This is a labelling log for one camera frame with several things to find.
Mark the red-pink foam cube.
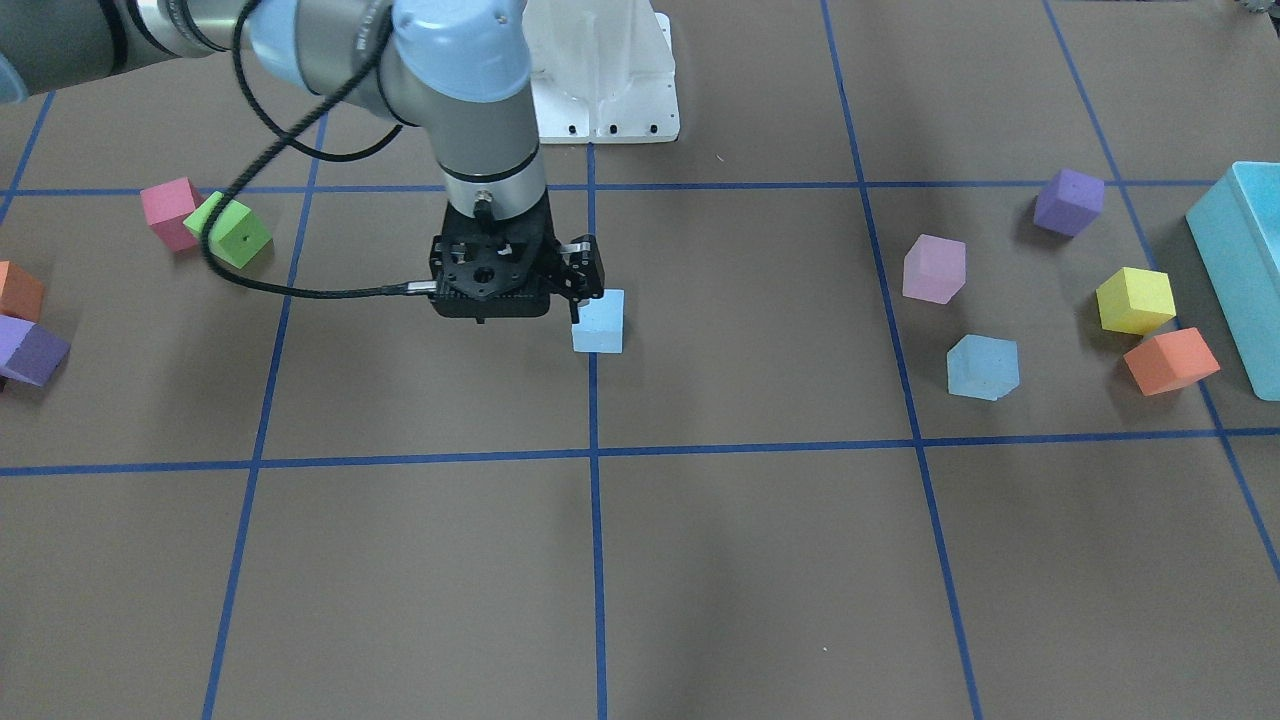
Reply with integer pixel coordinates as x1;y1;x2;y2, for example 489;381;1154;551
140;177;205;252

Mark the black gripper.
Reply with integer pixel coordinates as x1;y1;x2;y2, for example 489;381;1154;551
445;196;605;323

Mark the light pink foam cube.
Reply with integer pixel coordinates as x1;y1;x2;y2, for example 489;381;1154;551
902;234;968;305

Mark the teal plastic bin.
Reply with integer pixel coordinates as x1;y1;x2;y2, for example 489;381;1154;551
1185;161;1279;402

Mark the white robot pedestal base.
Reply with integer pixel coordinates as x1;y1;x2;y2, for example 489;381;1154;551
524;1;681;145

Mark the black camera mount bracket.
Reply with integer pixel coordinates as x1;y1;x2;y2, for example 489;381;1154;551
429;234;550;324

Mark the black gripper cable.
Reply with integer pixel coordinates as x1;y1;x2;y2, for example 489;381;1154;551
200;0;436;301

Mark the light blue foam cube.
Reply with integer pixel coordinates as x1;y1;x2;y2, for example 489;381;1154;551
571;288;626;354
946;334;1021;401

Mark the purple foam cube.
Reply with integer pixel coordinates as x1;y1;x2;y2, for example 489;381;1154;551
1;315;70;387
1032;168;1106;237

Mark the orange foam cube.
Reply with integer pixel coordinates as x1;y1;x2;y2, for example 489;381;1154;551
1;260;46;323
1123;328;1221;397

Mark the yellow foam cube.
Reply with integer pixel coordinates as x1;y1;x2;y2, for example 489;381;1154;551
1094;266;1178;336

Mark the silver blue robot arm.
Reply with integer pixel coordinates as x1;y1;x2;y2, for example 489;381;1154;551
1;1;605;323

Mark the green foam cube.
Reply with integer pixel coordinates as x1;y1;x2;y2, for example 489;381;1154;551
183;192;273;270

